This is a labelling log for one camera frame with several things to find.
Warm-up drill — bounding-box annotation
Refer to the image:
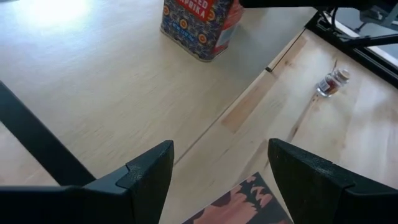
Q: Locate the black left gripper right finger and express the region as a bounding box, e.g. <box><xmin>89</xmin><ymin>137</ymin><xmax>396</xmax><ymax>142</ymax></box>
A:
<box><xmin>267</xmin><ymin>138</ymin><xmax>398</xmax><ymax>224</ymax></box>

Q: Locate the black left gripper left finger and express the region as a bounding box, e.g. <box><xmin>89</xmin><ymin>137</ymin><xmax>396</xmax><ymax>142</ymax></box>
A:
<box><xmin>0</xmin><ymin>139</ymin><xmax>175</xmax><ymax>224</ymax></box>

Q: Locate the small glass jar cork lid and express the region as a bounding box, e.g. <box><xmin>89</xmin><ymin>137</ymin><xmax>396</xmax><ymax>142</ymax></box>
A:
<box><xmin>316</xmin><ymin>68</ymin><xmax>351</xmax><ymax>98</ymax></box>

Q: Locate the smoked paprika tin red lid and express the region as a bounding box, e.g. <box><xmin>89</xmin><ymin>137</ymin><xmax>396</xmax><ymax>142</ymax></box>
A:
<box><xmin>159</xmin><ymin>0</ymin><xmax>246</xmax><ymax>62</ymax></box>

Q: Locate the pink and purple patterned book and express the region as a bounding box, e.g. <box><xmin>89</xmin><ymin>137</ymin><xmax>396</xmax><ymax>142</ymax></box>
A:
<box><xmin>181</xmin><ymin>171</ymin><xmax>295</xmax><ymax>224</ymax></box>

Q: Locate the grey desk foot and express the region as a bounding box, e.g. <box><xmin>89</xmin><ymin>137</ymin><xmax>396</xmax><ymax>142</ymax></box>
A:
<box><xmin>357</xmin><ymin>3</ymin><xmax>398</xmax><ymax>31</ymax></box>

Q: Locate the wooden shelf riser black frame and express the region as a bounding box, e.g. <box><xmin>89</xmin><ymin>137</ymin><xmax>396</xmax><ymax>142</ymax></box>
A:
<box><xmin>0</xmin><ymin>0</ymin><xmax>318</xmax><ymax>188</ymax></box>

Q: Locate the black metal rig frame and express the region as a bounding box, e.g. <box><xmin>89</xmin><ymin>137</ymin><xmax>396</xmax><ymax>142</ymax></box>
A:
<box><xmin>306</xmin><ymin>7</ymin><xmax>398</xmax><ymax>82</ymax></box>

